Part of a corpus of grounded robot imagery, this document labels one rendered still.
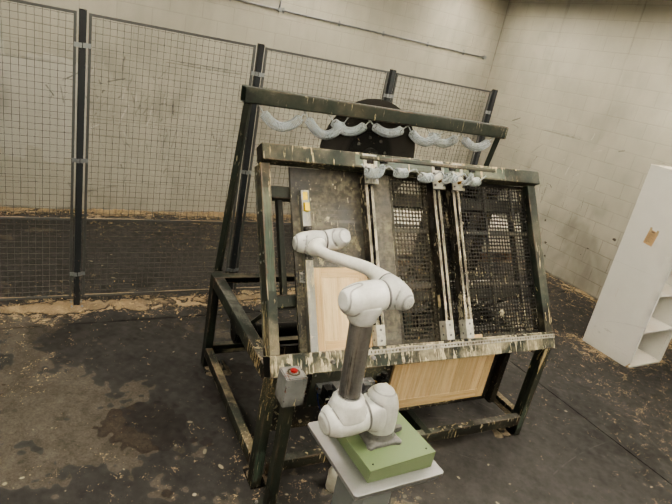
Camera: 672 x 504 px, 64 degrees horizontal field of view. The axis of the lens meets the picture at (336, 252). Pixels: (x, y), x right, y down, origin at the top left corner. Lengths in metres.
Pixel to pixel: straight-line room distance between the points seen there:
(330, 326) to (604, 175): 5.82
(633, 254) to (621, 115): 2.52
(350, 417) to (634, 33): 6.99
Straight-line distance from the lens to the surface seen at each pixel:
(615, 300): 6.51
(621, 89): 8.37
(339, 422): 2.46
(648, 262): 6.30
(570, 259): 8.55
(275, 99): 3.58
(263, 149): 3.12
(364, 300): 2.15
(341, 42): 8.31
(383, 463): 2.61
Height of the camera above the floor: 2.48
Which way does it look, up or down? 20 degrees down
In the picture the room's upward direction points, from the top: 11 degrees clockwise
